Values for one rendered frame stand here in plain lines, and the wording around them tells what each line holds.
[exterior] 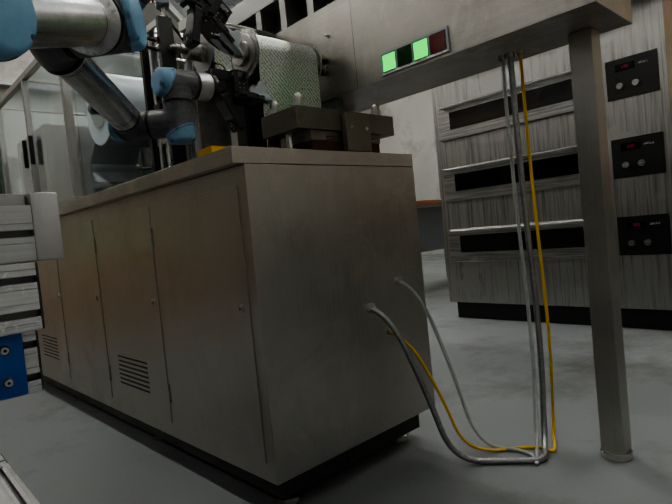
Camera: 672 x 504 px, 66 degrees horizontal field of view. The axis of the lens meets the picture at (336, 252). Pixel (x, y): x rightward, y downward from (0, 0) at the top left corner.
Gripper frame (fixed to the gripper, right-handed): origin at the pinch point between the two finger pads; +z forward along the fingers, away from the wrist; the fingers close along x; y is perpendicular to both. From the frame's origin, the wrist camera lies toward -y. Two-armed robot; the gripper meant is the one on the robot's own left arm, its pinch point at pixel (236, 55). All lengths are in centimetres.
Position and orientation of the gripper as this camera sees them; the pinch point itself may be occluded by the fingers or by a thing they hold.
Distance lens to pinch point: 169.2
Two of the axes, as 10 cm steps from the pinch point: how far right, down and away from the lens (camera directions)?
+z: 6.1, 5.6, 5.5
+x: -6.9, 0.4, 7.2
